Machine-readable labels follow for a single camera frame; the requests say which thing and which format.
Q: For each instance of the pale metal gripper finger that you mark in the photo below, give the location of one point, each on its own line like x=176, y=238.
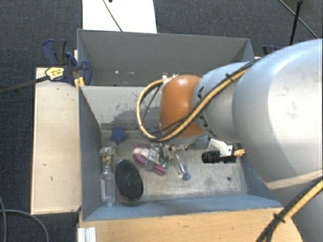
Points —
x=180, y=164
x=151, y=163

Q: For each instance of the small blue round cap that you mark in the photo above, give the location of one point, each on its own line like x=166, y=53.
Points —
x=186, y=177

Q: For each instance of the black oval mesh disc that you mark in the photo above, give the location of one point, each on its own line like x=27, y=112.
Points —
x=129, y=180

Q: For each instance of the grey metal bin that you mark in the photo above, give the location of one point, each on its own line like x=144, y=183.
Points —
x=202, y=185

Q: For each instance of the blue star-shaped toy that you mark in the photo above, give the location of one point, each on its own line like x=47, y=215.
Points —
x=118, y=135

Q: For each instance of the pale crumpled lump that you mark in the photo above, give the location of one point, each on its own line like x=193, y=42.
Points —
x=108, y=153

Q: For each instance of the clear plastic bottle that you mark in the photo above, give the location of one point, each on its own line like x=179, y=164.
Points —
x=108, y=185

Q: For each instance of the pale wood board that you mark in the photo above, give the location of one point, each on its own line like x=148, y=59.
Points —
x=55, y=147

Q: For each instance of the black cylinder on white bracket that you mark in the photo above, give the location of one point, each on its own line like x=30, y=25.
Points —
x=212, y=156

